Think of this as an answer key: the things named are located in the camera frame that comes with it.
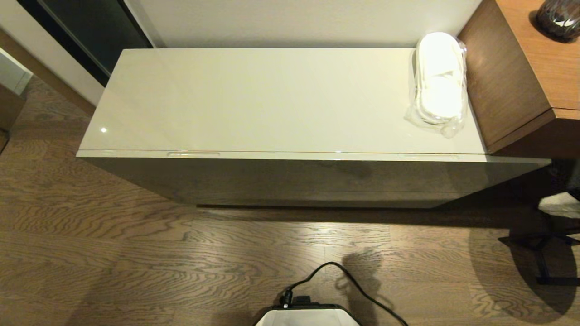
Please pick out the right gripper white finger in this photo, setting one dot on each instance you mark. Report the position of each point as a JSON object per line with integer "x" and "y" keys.
{"x": 562, "y": 204}

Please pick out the white slippers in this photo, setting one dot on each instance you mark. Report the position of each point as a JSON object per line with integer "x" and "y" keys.
{"x": 439, "y": 77}

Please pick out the beige cabinet drawer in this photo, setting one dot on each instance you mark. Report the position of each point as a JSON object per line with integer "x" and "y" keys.
{"x": 294, "y": 181}

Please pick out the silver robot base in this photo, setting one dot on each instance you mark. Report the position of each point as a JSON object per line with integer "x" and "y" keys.
{"x": 308, "y": 318}

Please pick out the brown wooden side table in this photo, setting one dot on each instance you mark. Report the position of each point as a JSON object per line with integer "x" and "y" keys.
{"x": 512, "y": 81}

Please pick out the dark round vase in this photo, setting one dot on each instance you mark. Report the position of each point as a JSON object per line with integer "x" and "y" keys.
{"x": 559, "y": 20}

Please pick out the dark glass door panel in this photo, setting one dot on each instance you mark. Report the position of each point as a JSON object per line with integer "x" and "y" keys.
{"x": 90, "y": 31}

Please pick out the brown wooden baseboard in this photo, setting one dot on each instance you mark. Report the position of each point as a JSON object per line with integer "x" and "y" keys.
{"x": 45, "y": 69}

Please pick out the pale grey panel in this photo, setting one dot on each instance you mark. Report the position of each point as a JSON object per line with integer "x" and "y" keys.
{"x": 11, "y": 72}

